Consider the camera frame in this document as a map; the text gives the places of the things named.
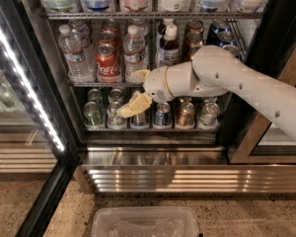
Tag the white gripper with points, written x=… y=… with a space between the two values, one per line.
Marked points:
x=155 y=84

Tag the red coke can front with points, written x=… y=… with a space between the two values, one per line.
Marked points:
x=108 y=71

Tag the red coke can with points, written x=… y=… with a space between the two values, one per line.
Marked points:
x=107 y=37
x=110 y=25
x=108 y=71

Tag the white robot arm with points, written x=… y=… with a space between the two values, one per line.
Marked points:
x=215 y=71

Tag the silver blue can front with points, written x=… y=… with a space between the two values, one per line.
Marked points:
x=139 y=121

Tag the green white can front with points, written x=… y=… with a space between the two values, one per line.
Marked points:
x=115 y=121

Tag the green white can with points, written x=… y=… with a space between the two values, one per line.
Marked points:
x=115 y=121
x=208 y=118

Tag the gold can lower front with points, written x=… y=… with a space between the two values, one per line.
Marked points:
x=186 y=115

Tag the gold can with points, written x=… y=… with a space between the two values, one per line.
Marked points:
x=192 y=39
x=186 y=115
x=192 y=51
x=194 y=26

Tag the green can front left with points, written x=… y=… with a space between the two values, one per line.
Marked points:
x=93 y=114

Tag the red coke can middle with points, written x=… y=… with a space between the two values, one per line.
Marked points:
x=107 y=37

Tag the red coke can rear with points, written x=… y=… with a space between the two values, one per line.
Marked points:
x=110 y=25

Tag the gold can middle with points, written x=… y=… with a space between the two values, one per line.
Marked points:
x=192 y=39

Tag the green white can right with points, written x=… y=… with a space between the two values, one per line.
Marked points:
x=208 y=118

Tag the gold can rear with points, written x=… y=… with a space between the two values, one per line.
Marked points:
x=194 y=26

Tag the metal fridge base grille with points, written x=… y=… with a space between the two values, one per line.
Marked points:
x=187 y=179

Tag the blue pepsi can middle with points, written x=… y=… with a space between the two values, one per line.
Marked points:
x=224 y=38

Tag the blue pepsi can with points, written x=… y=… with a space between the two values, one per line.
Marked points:
x=224 y=38
x=232 y=49
x=217 y=26

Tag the blue pepsi can rear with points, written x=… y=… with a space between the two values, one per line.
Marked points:
x=217 y=26

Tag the blue pepsi can front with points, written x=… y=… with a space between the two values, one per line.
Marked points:
x=232 y=49

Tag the glass fridge door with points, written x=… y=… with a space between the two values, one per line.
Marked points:
x=37 y=147

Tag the centre front water bottle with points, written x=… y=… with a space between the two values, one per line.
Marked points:
x=135 y=56

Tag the water bottle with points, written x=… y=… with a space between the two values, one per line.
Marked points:
x=135 y=56
x=81 y=29
x=73 y=52

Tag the front iced tea bottle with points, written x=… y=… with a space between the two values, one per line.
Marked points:
x=168 y=51

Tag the front left water bottle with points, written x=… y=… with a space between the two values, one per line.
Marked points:
x=73 y=52

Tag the rear left water bottle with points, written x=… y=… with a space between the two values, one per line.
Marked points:
x=81 y=29

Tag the clear plastic bin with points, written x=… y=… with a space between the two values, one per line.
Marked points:
x=145 y=221

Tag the middle wire shelf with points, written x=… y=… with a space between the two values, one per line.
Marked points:
x=101 y=85

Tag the wire shelf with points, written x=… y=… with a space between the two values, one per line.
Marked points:
x=101 y=85
x=153 y=15

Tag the top wire shelf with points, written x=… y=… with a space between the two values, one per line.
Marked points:
x=153 y=15

